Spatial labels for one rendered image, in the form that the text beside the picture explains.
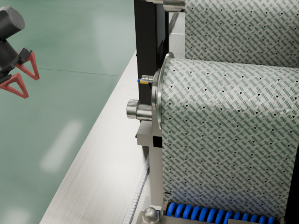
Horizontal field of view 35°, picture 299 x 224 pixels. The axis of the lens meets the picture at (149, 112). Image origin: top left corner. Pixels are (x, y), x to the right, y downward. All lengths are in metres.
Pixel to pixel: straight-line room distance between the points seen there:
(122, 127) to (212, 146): 0.57
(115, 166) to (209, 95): 0.51
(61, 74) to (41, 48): 0.49
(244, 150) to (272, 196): 0.12
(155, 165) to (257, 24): 0.36
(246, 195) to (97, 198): 0.40
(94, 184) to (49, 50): 2.77
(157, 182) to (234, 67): 0.35
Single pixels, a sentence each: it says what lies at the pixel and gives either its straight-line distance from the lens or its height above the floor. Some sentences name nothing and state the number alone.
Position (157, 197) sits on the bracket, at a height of 0.96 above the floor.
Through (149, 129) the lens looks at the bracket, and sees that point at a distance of 0.97.
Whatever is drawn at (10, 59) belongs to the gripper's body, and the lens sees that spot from 1.30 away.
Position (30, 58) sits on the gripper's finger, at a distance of 1.36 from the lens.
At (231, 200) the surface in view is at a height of 1.06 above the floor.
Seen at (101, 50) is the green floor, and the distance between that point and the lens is 3.81.
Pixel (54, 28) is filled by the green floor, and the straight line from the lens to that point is 4.28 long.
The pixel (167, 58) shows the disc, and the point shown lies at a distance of 0.84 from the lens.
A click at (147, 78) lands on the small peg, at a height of 1.27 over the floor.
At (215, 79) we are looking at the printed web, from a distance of 0.81.
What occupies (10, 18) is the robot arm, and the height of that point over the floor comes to 1.25.
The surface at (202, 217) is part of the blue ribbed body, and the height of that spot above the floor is 1.04.
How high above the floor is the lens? 1.72
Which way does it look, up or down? 35 degrees down
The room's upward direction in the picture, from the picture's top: 2 degrees counter-clockwise
